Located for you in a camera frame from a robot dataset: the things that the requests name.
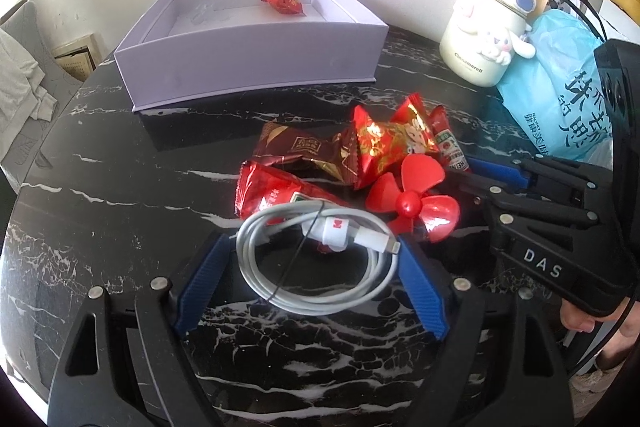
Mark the grey cloth on chair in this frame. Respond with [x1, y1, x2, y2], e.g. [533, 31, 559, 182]
[0, 30, 58, 158]

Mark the red ketchup sachet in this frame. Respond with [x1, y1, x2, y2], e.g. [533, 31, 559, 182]
[430, 105, 470, 171]

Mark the dark red snack packet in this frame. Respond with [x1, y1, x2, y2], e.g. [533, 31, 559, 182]
[253, 121, 358, 185]

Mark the red ketchup packet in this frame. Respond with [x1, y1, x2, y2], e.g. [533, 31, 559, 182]
[234, 160, 346, 219]

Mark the blue plastic bag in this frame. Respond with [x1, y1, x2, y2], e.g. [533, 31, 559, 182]
[497, 9, 613, 168]

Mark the red gold candy packet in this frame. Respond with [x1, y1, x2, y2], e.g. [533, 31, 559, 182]
[352, 93, 439, 190]

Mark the grey armchair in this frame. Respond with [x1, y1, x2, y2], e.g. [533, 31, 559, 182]
[1, 1, 81, 191]

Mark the open lavender gift box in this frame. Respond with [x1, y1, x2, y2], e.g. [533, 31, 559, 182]
[115, 0, 387, 110]

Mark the small red gold packet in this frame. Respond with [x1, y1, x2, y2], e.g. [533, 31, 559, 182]
[260, 0, 305, 16]

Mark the wooden picture frame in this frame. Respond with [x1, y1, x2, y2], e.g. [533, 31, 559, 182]
[51, 34, 103, 82]

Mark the white charging cable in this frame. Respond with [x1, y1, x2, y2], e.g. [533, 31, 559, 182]
[234, 199, 404, 318]

